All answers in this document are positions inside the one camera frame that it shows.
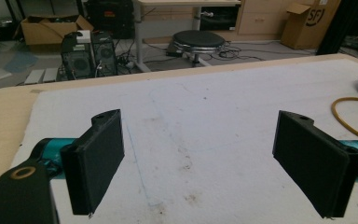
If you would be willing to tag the black round stool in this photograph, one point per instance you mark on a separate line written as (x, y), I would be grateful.
(198, 42)

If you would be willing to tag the white foam mat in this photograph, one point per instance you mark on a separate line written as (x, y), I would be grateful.
(217, 124)

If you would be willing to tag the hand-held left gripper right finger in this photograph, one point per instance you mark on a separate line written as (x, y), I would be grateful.
(313, 161)

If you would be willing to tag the black computer tower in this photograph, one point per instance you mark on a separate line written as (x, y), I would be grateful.
(76, 59)
(104, 54)

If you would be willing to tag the black equipment case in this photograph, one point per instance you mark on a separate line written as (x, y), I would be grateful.
(110, 17)

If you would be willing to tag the grey floor pedals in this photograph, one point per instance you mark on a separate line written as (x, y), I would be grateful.
(42, 76)

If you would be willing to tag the tall printed cardboard box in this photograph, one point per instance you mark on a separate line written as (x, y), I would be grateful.
(310, 23)

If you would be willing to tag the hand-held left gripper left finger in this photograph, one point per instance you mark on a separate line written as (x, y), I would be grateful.
(94, 161)

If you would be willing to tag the light wooden cabinet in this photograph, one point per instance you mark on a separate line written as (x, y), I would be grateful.
(261, 18)

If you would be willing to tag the white height-adjustable desk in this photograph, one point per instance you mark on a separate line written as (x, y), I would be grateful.
(167, 18)

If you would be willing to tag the white small box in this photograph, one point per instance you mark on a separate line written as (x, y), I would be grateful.
(83, 36)

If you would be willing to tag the open cardboard box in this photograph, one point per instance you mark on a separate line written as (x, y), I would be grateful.
(51, 29)

